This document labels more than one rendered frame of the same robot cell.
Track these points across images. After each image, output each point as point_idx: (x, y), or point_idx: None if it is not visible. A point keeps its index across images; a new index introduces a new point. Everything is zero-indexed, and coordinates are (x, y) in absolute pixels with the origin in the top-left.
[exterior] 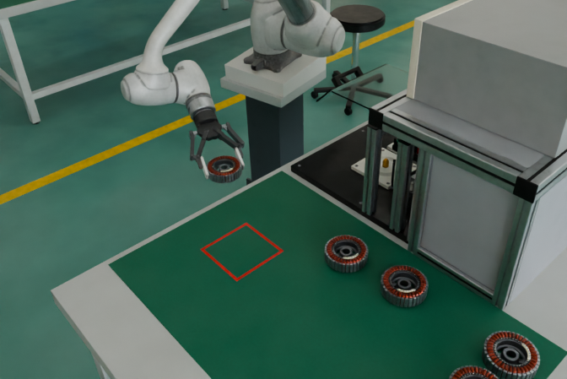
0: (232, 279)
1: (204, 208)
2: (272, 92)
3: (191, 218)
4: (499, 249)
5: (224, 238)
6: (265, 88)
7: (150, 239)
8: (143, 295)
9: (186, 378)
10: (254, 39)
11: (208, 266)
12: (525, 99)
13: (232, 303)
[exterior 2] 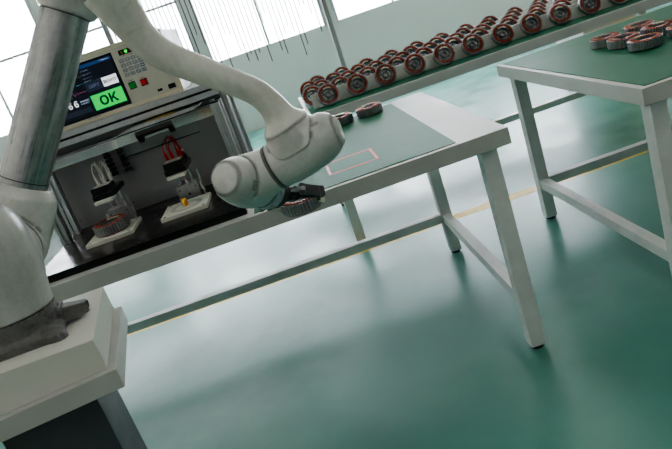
0: (372, 148)
1: (351, 181)
2: (111, 315)
3: (368, 174)
4: (239, 124)
5: (355, 165)
6: (109, 317)
7: (412, 159)
8: (436, 134)
9: (430, 117)
10: (40, 275)
11: (381, 151)
12: None
13: (382, 140)
